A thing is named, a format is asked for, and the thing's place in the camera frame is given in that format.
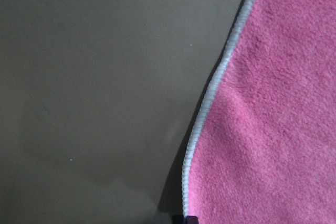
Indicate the pink and grey towel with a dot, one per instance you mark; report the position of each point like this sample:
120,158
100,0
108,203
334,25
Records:
262,149

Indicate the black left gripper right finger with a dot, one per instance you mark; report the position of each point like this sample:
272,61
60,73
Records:
191,220

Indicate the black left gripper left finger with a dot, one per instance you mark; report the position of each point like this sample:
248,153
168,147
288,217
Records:
178,219

